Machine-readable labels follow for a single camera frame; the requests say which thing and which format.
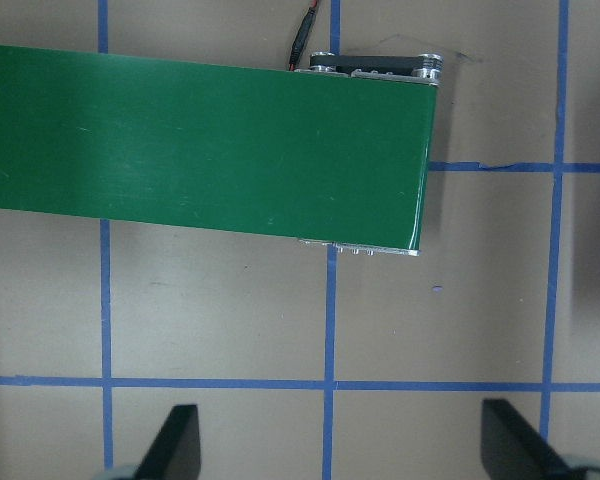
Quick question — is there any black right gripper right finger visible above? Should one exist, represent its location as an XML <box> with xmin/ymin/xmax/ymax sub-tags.
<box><xmin>481</xmin><ymin>399</ymin><xmax>570</xmax><ymax>480</ymax></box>

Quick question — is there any green conveyor belt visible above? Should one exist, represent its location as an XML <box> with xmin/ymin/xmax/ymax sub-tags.
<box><xmin>0</xmin><ymin>45</ymin><xmax>437</xmax><ymax>255</ymax></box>

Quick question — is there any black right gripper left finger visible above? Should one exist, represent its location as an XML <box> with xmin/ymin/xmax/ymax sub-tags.
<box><xmin>136</xmin><ymin>404</ymin><xmax>202</xmax><ymax>480</ymax></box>

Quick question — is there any red black power cable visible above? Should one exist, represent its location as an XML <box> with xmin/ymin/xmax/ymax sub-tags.
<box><xmin>286</xmin><ymin>0</ymin><xmax>322</xmax><ymax>72</ymax></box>

